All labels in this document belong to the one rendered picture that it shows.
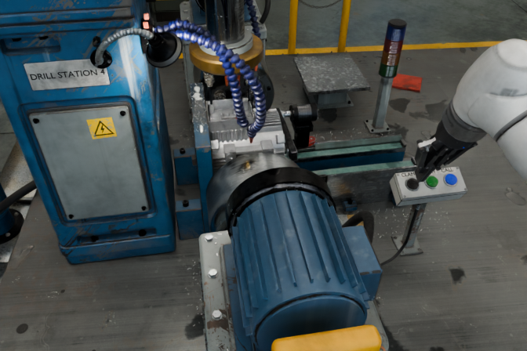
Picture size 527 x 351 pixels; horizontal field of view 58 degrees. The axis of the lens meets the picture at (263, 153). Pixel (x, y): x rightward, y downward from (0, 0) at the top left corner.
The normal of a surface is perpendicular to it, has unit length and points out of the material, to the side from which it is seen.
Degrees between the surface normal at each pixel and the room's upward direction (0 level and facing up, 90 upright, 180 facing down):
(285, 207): 4
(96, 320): 0
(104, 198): 90
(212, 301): 0
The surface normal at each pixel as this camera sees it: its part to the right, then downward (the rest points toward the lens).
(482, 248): 0.00, -0.77
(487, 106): -0.82, 0.42
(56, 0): 0.17, 0.63
